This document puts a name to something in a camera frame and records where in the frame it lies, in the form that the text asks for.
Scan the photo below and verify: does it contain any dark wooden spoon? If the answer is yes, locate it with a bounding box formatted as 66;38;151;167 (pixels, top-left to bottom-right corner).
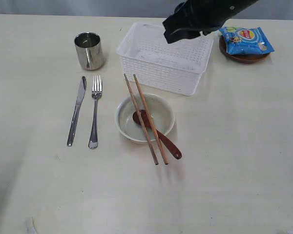
132;109;182;159

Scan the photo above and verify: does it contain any silver metal fork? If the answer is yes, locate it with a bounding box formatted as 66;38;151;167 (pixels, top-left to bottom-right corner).
88;75;103;149

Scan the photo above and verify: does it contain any blue chips bag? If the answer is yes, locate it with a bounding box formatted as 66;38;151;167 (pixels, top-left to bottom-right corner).
219;27;274;55

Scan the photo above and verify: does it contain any wooden chopstick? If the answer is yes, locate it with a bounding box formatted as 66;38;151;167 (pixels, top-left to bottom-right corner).
133;74;168;165
124;74;159;165

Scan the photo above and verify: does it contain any brown round plate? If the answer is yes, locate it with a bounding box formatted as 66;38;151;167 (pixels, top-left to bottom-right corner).
219;36;270;64

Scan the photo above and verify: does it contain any shiny steel cup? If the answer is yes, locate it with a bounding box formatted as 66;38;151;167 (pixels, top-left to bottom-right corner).
74;32;105;70

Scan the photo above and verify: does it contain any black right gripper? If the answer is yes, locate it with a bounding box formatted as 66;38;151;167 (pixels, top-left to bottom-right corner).
163;0;234;44

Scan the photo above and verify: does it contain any white speckled ceramic bowl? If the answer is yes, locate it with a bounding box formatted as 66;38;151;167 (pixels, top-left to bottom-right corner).
115;93;175;144

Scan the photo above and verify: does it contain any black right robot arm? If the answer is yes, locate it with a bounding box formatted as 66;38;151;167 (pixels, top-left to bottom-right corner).
163;0;256;44

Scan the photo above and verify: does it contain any silver table knife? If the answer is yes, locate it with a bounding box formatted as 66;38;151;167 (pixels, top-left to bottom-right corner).
66;76;87;147

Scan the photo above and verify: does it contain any white perforated plastic basket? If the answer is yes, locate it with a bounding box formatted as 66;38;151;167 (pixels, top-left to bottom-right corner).
117;22;213;96

